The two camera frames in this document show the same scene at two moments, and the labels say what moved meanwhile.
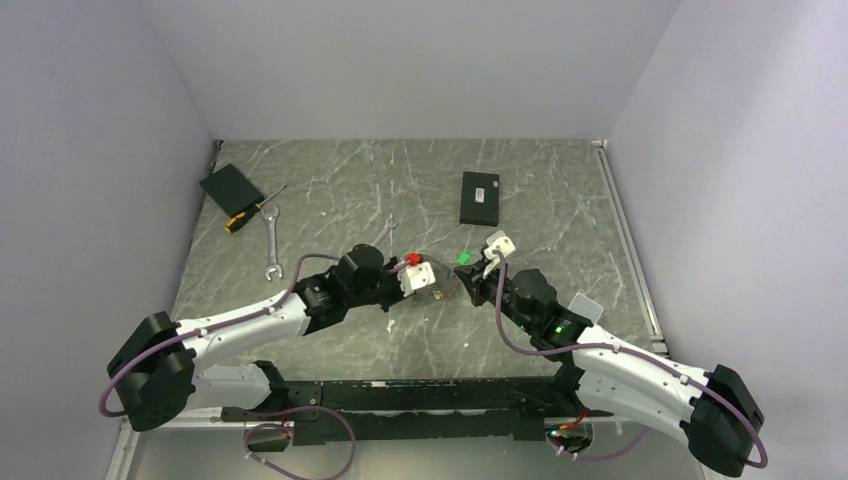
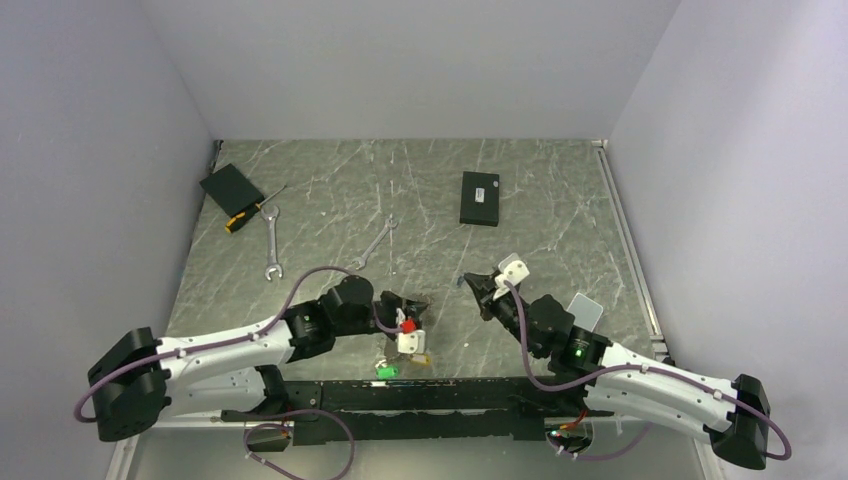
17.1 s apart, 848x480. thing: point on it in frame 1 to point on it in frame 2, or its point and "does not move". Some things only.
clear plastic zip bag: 444,280 to 411,342
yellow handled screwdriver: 242,217 does not move
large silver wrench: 273,264 does not move
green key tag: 464,258 to 387,373
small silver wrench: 388,226 does not move
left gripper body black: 385,289 to 387,307
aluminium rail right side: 634,247 does not move
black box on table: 479,199 does not move
